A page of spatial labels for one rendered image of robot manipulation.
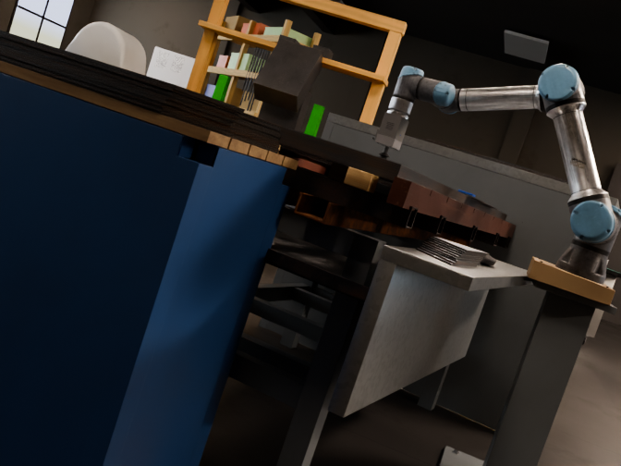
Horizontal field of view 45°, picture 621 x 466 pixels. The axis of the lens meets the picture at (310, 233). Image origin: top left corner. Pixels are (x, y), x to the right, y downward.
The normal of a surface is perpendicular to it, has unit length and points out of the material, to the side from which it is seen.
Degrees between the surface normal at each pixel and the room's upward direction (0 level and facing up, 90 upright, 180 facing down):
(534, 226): 90
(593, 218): 97
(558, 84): 84
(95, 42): 90
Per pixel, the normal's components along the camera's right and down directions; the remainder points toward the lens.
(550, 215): -0.39, -0.05
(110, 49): -0.19, 0.02
